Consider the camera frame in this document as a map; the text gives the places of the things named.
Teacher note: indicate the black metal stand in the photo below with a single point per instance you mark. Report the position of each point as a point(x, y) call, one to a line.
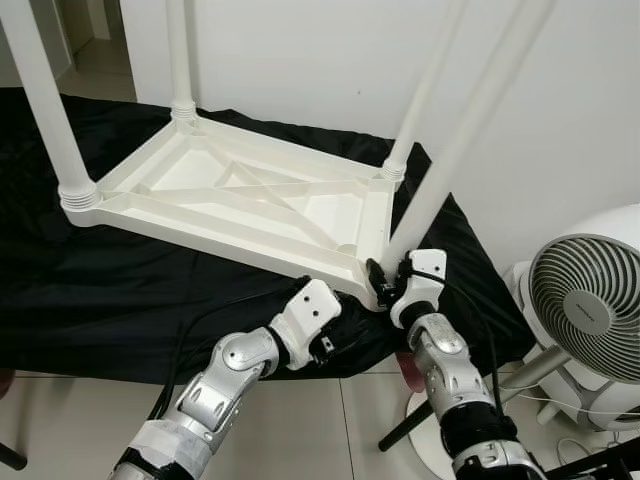
point(600, 458)

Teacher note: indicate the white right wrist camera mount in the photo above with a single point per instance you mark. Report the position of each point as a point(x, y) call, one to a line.
point(425, 265)

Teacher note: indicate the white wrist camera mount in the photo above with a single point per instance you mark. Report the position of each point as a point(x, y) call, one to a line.
point(310, 305)
point(425, 265)

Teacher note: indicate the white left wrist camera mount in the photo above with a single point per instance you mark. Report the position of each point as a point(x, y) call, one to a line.
point(310, 305)

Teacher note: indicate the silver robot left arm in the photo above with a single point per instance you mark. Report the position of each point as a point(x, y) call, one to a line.
point(220, 385)

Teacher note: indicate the black tablecloth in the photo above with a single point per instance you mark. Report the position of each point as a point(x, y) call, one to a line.
point(100, 300)

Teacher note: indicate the white pedestal fan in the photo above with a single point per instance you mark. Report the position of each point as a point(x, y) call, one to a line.
point(590, 300)

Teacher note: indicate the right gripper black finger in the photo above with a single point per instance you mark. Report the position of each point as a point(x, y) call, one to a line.
point(374, 274)

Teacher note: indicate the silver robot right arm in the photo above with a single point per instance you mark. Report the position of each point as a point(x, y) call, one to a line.
point(440, 365)

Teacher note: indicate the white plastic table top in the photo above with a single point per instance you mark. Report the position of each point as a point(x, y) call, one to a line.
point(260, 195)

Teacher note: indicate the white plastic table leg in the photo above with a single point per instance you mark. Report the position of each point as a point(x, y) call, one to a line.
point(425, 85)
point(181, 55)
point(50, 110)
point(470, 130)

